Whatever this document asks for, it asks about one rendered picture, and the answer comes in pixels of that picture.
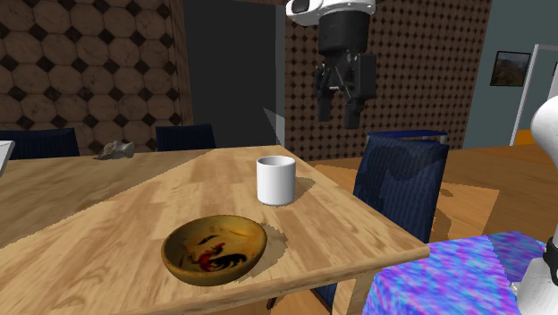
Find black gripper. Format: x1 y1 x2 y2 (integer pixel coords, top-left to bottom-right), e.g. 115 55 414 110
315 10 377 130

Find white cup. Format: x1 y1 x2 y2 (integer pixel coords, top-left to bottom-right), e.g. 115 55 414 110
255 155 298 207

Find brown painted wooden bowl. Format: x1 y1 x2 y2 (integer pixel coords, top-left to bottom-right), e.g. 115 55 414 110
160 214 268 287

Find purple blue patterned robot stand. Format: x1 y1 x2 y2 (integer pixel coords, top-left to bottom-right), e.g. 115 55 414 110
361 230 547 315

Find grey crumpled rock figure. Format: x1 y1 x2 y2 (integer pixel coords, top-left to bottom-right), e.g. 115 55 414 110
93 140 136 161

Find wooden dining table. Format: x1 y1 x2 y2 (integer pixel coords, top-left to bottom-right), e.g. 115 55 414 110
0 145 431 315

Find white flat object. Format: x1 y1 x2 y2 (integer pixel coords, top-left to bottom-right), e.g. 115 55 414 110
0 140 16 178

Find dark framed wall picture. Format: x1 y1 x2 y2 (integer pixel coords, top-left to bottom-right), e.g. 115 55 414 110
489 50 532 88

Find white door frame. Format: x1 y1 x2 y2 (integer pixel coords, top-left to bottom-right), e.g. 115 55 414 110
509 43 558 148

